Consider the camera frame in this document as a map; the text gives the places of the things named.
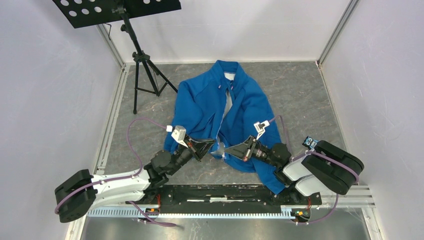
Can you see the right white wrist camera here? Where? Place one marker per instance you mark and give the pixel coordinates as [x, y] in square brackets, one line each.
[260, 128]

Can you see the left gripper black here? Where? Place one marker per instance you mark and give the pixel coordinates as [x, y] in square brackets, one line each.
[199, 148]

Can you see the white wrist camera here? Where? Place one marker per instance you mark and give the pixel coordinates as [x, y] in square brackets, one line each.
[178, 133]
[260, 128]

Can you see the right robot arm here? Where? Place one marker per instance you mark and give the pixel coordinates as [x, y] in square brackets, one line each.
[320, 168]

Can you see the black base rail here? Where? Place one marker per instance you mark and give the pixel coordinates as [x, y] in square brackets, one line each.
[224, 199]

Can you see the blue zip-up jacket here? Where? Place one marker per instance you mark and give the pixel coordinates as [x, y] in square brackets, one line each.
[223, 104]

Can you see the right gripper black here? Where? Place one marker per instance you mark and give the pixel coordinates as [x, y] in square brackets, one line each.
[242, 151]

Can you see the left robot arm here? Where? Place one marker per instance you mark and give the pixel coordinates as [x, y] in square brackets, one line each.
[83, 191]

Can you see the black owl toy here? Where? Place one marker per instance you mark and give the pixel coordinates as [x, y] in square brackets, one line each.
[310, 143]

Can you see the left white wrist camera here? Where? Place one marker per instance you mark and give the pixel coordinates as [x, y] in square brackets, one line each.
[178, 133]

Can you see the black music stand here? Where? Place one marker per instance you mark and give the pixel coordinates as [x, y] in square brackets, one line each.
[85, 13]

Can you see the white toothed cable duct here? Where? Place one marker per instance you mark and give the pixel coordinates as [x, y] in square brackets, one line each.
[133, 212]

